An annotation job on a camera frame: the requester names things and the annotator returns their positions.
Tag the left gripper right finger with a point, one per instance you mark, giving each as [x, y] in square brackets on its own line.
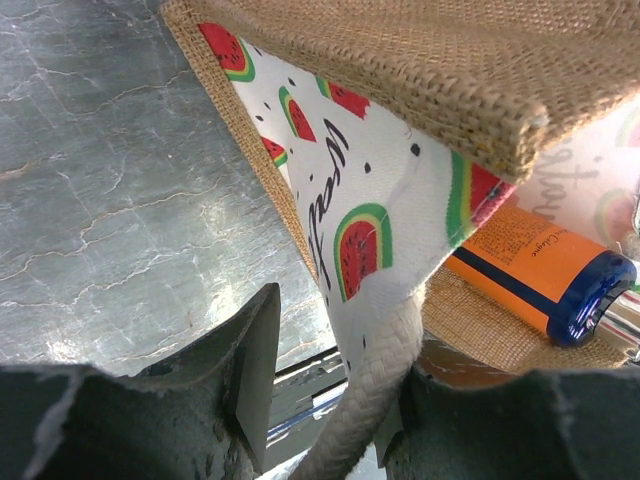
[461, 419]

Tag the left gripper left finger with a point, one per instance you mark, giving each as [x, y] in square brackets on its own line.
[200, 413]

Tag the brown canvas tote bag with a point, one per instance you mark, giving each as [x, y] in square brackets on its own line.
[388, 132]

